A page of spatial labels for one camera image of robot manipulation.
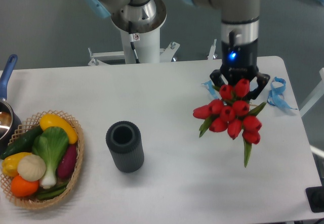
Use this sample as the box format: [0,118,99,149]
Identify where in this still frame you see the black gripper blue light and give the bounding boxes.
[210,40,270,100]

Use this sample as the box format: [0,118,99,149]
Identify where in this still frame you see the red tulip bouquet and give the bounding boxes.
[193,79,266,167]

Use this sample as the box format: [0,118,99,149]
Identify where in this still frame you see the dark grey ribbed vase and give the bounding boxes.
[105,121,145,173]

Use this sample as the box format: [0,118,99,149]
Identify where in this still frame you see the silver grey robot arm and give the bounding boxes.
[85,0,270,100]

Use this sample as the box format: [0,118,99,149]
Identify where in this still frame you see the blue ribbon strip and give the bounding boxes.
[266,76,298,111]

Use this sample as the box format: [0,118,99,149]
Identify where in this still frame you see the black device at table edge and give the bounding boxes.
[305,186,323,213]

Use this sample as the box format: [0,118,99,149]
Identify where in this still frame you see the purple sweet potato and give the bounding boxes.
[57,145,77,179]

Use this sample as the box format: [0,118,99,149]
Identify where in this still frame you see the yellow squash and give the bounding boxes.
[39,113,78,144]

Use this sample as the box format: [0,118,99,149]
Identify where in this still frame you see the green bok choy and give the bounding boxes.
[32,126,69,189]

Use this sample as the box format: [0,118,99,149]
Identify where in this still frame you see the green cucumber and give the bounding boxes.
[1,125,43,160]

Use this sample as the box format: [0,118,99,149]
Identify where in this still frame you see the cream white garlic bulb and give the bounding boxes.
[17,154,46,182]

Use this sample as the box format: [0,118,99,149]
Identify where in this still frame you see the green bean pods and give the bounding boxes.
[36,182,68,201]

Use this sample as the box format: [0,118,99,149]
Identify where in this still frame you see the woven wicker basket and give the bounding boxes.
[1,110,85,209]

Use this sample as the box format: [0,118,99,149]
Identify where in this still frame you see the orange fruit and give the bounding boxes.
[11,175,39,197]

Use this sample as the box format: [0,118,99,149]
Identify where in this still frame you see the yellow bell pepper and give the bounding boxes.
[2,152,32,177]

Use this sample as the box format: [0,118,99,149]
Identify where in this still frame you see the white metal frame right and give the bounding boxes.
[300,68,323,117]

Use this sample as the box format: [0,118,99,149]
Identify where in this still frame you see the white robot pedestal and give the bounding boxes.
[87,24,218,67]

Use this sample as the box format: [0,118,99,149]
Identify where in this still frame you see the black cable on pedestal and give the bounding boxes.
[128,21,141,64]

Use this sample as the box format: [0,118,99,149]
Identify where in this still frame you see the blue handled saucepan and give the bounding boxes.
[1,54,21,153]

